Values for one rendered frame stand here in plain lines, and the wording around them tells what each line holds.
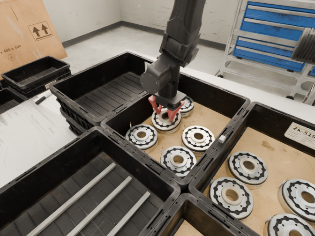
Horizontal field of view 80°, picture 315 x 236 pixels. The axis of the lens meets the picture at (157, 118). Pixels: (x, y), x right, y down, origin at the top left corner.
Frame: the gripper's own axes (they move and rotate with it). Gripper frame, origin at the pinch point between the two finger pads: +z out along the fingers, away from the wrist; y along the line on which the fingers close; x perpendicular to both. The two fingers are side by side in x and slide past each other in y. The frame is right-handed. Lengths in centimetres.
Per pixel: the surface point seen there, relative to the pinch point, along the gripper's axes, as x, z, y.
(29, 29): 56, 45, -267
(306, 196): 2.1, 2.6, 43.3
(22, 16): 55, 30, -271
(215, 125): 12.2, 4.5, 13.7
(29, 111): -23, 21, -65
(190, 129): 2.0, 2.2, 9.2
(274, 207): -4.4, 4.7, 38.3
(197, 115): 12.5, 4.7, 6.2
